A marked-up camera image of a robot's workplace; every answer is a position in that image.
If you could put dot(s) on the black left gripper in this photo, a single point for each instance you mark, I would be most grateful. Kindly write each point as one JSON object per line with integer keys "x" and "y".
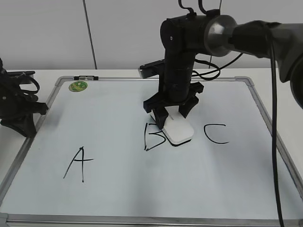
{"x": 17, "y": 106}

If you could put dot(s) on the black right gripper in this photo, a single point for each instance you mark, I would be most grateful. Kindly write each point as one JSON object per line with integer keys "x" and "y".
{"x": 175, "y": 88}

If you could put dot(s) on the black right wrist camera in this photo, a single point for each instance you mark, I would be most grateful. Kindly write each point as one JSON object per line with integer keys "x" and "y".
{"x": 151, "y": 69}

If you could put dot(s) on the white rectangular board eraser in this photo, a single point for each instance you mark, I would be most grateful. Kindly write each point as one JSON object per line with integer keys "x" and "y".
{"x": 177, "y": 130}

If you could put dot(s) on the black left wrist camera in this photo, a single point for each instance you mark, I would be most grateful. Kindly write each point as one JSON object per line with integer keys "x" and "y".
{"x": 23, "y": 77}

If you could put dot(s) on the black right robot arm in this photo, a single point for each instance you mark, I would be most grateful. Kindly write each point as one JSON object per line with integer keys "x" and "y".
{"x": 185, "y": 37}

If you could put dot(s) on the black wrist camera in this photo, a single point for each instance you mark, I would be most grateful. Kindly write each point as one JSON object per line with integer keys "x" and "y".
{"x": 23, "y": 77}
{"x": 151, "y": 69}

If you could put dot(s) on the round green magnet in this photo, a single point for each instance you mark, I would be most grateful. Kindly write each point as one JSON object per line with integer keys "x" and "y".
{"x": 78, "y": 86}

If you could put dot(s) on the white board with grey frame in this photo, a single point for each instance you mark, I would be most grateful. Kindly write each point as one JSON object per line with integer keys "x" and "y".
{"x": 96, "y": 161}

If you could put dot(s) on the black and silver hanger clip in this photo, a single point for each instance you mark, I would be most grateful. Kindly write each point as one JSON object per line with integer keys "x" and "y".
{"x": 86, "y": 77}

